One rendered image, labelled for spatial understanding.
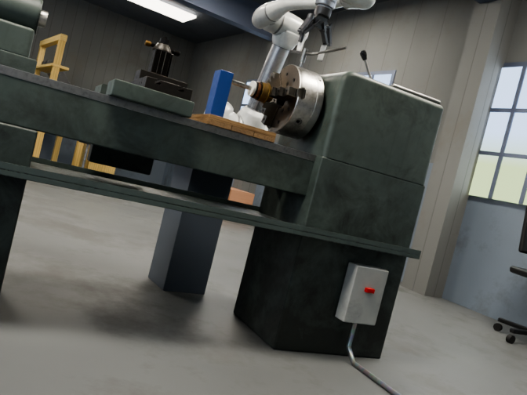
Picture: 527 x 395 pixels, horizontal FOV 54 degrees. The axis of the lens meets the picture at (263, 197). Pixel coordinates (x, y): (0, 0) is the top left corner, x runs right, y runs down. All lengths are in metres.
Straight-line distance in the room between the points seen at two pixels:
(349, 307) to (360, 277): 0.14
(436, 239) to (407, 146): 2.81
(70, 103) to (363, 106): 1.20
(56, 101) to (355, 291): 1.44
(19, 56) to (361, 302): 1.68
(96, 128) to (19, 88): 0.28
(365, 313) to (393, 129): 0.84
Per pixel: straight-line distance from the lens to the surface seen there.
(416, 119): 2.54
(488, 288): 5.19
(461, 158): 5.27
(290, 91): 2.26
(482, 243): 5.26
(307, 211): 2.25
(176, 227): 2.82
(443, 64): 6.14
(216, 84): 2.25
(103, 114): 1.99
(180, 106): 1.98
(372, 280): 2.42
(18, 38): 2.08
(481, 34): 5.61
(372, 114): 2.38
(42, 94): 1.97
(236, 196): 7.55
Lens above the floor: 0.71
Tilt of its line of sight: 2 degrees down
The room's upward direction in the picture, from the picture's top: 14 degrees clockwise
